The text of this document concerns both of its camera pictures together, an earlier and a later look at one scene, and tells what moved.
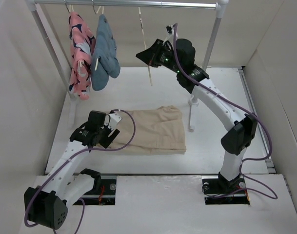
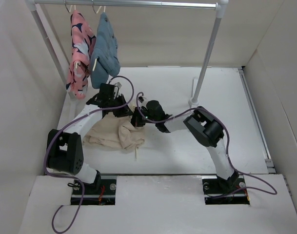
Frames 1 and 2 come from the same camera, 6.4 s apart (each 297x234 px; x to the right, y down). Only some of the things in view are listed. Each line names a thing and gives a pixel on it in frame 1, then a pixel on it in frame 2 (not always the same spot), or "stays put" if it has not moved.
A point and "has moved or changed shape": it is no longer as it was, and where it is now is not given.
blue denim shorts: [105, 62] stays put
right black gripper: [154, 50] to [135, 121]
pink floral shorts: [82, 46] stays put
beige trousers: [158, 131] has moved or changed shape
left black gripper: [109, 135] to [125, 111]
